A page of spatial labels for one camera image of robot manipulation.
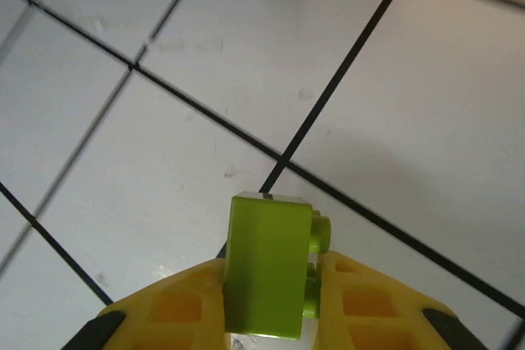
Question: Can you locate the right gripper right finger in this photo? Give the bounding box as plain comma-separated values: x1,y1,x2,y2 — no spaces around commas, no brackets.
314,249,467,350

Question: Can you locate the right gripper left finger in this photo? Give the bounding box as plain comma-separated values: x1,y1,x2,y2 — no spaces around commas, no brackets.
92,258,227,350

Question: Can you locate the small green lego brick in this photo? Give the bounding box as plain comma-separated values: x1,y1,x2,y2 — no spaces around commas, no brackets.
222,196,332,341

